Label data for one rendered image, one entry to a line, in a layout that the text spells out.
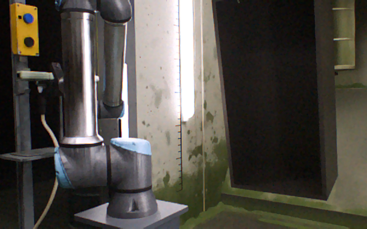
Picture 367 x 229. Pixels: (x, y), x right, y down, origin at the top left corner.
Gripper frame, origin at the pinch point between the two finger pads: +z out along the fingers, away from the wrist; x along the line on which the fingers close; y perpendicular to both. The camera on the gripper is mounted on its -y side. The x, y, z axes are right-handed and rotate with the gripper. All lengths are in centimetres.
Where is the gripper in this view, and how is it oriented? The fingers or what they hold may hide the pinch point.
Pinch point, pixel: (40, 82)
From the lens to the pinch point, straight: 196.0
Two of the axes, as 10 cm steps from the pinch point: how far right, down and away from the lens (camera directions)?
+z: -8.3, -0.1, 5.6
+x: 5.6, -0.5, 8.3
